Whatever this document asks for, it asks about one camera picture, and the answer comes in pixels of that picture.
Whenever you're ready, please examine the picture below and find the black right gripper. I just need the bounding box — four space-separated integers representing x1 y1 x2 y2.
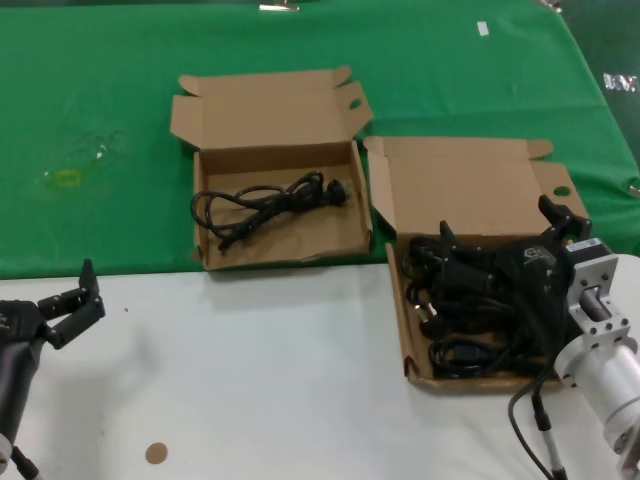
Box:
438 193 592 374

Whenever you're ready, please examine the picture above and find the green table cloth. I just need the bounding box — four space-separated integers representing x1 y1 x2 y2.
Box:
0 0 640 279

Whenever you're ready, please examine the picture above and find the arm cable with silver connector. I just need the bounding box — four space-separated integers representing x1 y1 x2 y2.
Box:
532 379 569 480

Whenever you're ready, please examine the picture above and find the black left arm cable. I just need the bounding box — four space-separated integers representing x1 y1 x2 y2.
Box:
9 444 44 480

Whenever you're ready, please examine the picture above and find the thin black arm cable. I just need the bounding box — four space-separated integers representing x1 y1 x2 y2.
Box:
508 372 551 480

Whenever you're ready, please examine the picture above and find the cardboard box, torn rim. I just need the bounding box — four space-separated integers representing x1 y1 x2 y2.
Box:
168 65 375 272

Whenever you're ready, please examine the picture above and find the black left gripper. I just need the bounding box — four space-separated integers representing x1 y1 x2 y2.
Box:
0 258 107 436

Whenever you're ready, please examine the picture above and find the shiny foil scrap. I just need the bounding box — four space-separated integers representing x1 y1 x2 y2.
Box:
603 73 640 93

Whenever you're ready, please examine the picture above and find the cardboard box, dark stained rim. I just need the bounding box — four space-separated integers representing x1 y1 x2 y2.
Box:
362 135 592 397

